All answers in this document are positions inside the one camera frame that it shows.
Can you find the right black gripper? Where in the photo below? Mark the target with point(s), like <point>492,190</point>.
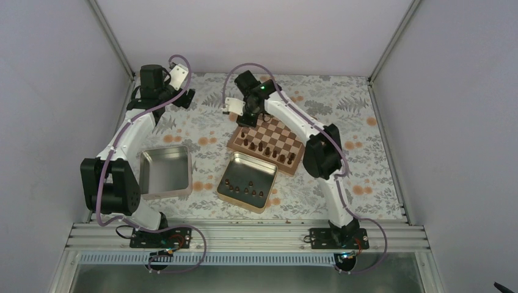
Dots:
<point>250,122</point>

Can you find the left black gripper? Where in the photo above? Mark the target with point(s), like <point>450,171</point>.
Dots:
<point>186,103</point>

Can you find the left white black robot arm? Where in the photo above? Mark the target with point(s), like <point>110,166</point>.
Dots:
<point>111,189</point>

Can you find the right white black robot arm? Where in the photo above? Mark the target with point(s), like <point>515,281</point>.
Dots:
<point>322,158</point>

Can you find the gold tin with dark pieces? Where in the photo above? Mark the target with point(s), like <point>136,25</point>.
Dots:
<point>247,182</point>

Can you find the wooden chessboard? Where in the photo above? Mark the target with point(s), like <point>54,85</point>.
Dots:
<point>271,141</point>

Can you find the empty silver tin lid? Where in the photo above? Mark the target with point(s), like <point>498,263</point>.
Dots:
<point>165,173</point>

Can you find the floral patterned table mat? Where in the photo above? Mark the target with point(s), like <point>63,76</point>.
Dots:
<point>205,130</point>

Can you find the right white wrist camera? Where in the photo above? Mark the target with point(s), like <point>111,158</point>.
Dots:
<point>233,105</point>

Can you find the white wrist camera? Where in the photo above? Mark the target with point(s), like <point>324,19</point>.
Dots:
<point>178,74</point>
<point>233,105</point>

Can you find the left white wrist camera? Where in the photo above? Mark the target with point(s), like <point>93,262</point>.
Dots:
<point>178,74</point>

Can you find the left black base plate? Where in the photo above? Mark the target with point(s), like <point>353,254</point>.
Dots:
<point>171,239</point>

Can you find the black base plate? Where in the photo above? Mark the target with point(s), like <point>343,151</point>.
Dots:
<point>171,239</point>
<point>326,239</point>

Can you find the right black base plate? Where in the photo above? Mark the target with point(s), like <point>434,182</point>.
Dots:
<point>326,239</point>

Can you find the aluminium rail frame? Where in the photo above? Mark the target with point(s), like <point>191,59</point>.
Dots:
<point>255,236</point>

